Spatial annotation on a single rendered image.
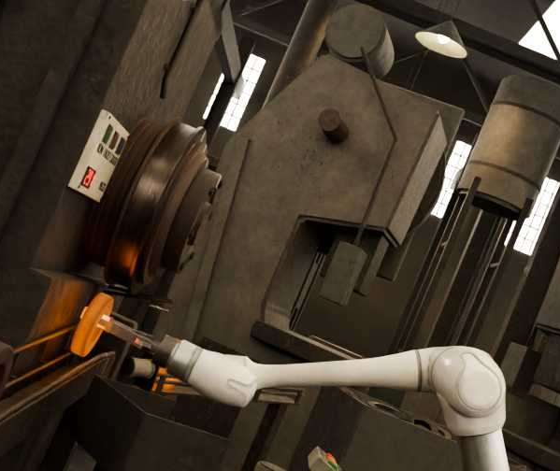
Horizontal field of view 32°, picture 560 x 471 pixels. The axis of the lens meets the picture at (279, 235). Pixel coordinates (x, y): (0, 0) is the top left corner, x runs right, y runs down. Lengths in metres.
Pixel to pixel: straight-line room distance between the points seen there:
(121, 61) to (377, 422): 2.75
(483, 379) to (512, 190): 9.17
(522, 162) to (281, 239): 6.40
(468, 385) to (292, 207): 3.21
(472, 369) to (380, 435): 2.44
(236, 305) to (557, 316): 1.96
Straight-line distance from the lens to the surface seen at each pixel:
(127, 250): 2.38
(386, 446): 4.56
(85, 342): 2.31
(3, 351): 1.67
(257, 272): 5.21
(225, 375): 2.29
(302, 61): 10.74
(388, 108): 5.26
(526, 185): 11.34
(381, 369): 2.32
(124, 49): 2.15
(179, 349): 2.30
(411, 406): 6.99
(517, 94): 11.52
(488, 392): 2.13
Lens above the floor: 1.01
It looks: 4 degrees up
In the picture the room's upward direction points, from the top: 23 degrees clockwise
